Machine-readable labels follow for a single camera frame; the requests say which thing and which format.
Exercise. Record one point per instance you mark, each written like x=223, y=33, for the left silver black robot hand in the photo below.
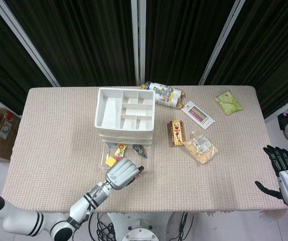
x=121, y=175

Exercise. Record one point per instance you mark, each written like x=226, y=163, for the clear drawer with yellow block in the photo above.
x=129, y=153

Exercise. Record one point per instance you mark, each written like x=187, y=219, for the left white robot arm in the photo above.
x=21, y=221

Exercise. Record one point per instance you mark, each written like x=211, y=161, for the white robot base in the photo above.
x=139, y=226

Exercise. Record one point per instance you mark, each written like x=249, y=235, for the white plastic drawer cabinet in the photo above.
x=109, y=110

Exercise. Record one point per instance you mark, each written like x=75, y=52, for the yellow block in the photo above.
x=111, y=161

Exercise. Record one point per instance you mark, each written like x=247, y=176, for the small colourful packet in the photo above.
x=120, y=151

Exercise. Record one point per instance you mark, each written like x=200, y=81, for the grey correction tape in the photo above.
x=139, y=150

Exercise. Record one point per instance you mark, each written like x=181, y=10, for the beige waffle tablecloth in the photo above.
x=184, y=183

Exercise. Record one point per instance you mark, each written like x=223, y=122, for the red yellow carton box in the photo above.
x=177, y=133

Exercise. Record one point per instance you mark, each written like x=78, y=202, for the clear bag of beige flakes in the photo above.
x=203, y=150

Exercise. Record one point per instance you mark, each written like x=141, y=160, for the white printed snack bag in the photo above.
x=166, y=95

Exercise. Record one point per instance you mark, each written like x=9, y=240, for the white coloured pencil pack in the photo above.
x=198, y=115

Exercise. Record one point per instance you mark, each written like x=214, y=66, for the green snack packet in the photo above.
x=228, y=103

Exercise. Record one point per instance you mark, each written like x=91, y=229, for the black pleated curtain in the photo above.
x=83, y=37

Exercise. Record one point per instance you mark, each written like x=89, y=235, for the grey metal frame post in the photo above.
x=221, y=42
x=26, y=42
x=138, y=42

